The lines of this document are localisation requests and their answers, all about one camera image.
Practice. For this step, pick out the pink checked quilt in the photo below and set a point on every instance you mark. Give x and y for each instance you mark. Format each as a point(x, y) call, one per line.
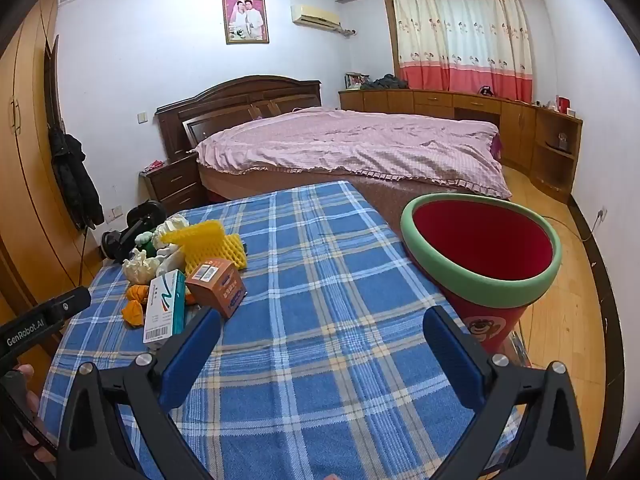
point(350, 145)

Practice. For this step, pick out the small shelf ornament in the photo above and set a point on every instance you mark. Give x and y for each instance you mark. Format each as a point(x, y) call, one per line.
point(563, 141)

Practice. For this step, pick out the white wall socket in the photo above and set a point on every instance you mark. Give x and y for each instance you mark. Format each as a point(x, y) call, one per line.
point(116, 211)

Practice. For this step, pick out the white green medicine box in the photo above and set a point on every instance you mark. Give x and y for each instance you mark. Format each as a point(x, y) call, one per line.
point(162, 305)

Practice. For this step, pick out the red cup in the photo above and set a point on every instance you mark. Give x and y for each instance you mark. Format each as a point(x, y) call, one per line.
point(563, 104)

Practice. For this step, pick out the red bin with green rim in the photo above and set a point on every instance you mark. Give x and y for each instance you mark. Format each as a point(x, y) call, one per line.
point(480, 240)

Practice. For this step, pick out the yellow foam net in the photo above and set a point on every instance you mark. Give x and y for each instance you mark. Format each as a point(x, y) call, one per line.
point(236, 252)
point(200, 245)

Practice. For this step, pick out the small black item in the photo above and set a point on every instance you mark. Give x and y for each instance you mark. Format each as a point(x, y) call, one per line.
point(486, 91)

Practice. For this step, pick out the green plastic wrapper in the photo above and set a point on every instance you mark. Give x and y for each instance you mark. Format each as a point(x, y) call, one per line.
point(145, 241)

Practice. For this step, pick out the framed wall photo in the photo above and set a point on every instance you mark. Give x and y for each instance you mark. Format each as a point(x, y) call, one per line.
point(245, 19)

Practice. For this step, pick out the dark wooden headboard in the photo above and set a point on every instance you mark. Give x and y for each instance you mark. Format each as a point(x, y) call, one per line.
point(225, 105)

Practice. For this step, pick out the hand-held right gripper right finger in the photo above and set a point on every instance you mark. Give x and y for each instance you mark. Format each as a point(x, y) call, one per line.
point(452, 355)

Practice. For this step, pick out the dark clothes pile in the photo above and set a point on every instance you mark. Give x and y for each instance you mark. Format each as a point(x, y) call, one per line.
point(387, 82)

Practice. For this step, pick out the white wall outlet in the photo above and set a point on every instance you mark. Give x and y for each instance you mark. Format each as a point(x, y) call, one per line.
point(601, 214)

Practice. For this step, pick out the orange cardboard box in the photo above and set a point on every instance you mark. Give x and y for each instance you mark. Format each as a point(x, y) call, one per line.
point(217, 287)

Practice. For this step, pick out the black jacket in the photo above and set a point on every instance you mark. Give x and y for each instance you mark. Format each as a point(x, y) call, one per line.
point(75, 175)

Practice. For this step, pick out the wall air conditioner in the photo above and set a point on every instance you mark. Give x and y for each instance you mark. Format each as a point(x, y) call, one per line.
point(316, 15)

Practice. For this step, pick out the cream and red curtain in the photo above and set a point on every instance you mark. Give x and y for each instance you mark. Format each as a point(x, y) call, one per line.
point(460, 40)

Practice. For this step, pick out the blue plaid cloth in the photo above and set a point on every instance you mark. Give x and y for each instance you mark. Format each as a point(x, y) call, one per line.
point(310, 310)

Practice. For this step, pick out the dark wooden nightstand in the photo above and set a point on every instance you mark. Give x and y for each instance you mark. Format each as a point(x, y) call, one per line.
point(172, 185)

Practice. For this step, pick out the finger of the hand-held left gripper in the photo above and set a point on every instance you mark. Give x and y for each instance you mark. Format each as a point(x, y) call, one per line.
point(70, 302)

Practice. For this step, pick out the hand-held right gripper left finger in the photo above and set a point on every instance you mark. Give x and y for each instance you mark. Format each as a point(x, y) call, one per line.
point(187, 360)

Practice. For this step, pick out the wooden corner shelf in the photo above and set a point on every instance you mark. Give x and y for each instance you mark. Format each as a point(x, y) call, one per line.
point(545, 160)

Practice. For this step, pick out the wooden wardrobe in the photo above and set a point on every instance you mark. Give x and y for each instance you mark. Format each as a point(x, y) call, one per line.
point(30, 160)

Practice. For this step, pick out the small red item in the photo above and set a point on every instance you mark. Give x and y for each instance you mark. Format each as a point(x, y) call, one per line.
point(152, 165)

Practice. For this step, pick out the row of books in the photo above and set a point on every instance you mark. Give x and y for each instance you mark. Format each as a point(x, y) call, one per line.
point(356, 81)

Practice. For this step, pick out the purple cloth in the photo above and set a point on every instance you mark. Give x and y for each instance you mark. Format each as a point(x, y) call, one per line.
point(496, 147)

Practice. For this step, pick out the brown bed base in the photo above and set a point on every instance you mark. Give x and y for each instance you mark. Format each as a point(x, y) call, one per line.
point(250, 182)

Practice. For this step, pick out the wooden cabinet desk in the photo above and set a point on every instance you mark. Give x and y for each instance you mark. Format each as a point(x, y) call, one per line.
point(400, 101)

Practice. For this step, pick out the person's left hand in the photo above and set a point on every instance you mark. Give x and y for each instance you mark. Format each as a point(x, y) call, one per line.
point(31, 402)

